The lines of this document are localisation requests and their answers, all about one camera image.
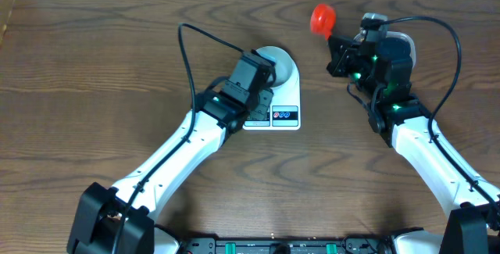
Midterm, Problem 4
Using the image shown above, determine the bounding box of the red measuring scoop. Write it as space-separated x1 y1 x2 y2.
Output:
309 4 337 40

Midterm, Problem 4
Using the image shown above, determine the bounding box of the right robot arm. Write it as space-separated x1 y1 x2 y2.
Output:
327 32 499 253

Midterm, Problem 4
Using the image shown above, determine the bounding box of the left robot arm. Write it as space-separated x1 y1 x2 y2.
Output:
66 50 277 253

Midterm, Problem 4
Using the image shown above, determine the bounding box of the white digital kitchen scale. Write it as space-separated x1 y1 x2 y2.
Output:
243 59 302 131

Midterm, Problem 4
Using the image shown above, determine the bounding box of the grey bowl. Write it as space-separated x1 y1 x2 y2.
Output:
261 46 293 88

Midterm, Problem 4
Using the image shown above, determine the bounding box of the clear plastic container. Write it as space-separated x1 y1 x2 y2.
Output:
387 31 416 67

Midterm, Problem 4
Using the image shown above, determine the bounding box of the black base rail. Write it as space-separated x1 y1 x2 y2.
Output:
171 236 480 254

